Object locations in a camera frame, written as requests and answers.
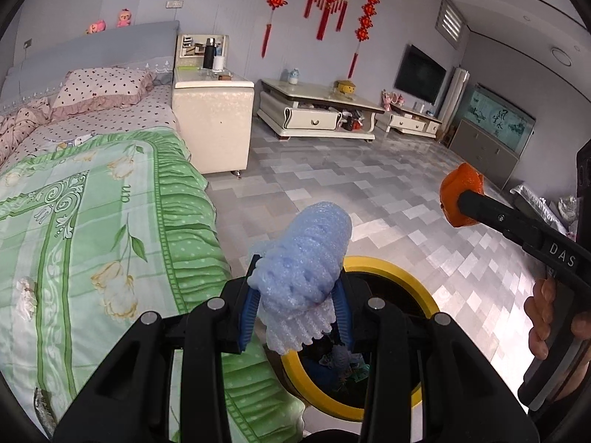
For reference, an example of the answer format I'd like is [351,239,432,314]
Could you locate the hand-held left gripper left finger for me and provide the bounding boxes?
[53,254,260,443]

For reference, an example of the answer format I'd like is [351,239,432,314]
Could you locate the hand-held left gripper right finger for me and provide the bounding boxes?
[332,281,541,443]

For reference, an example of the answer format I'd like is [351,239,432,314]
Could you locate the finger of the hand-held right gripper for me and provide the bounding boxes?
[457,189,548,264]

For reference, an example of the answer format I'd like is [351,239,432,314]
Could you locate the orange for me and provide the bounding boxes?
[438,163,485,228]

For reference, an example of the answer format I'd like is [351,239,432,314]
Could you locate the small purple foam fruit net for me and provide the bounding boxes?
[248,202,352,356]

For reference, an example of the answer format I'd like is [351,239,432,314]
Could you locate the yellow rimmed black bin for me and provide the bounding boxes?
[272,256,437,420]

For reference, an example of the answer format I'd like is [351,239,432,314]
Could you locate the person's right hand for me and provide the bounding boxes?
[524,279,591,402]

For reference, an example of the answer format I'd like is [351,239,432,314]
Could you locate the silver foil bag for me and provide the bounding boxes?
[510,183,568,236]

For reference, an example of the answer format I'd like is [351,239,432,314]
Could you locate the grey aquarium cabinet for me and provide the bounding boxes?
[450,83,536,190]

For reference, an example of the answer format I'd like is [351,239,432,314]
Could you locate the cream television stand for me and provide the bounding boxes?
[376,102,444,139]

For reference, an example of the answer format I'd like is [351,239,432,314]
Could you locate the white standing air conditioner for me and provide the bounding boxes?
[436,67,471,123]

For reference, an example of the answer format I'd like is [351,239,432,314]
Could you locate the black television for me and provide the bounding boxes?
[393,44,448,106]

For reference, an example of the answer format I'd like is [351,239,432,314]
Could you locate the cream coffee table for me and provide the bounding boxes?
[256,78,386,143]

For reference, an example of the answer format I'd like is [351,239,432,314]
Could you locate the cream bedside cabinet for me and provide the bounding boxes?
[172,67,256,178]

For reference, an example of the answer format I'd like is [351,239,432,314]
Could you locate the white crumpled tissue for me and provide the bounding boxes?
[16,277,38,319]

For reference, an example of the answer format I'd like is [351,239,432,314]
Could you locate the pink dotted pillow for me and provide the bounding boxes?
[48,67,158,123]

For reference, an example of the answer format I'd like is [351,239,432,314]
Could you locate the white desk organizer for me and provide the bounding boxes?
[178,34,229,59]

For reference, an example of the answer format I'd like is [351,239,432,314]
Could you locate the pink dotted quilt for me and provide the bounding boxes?
[0,102,51,167]

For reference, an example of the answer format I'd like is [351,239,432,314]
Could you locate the grey padded headboard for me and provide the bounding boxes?
[0,21,181,111]

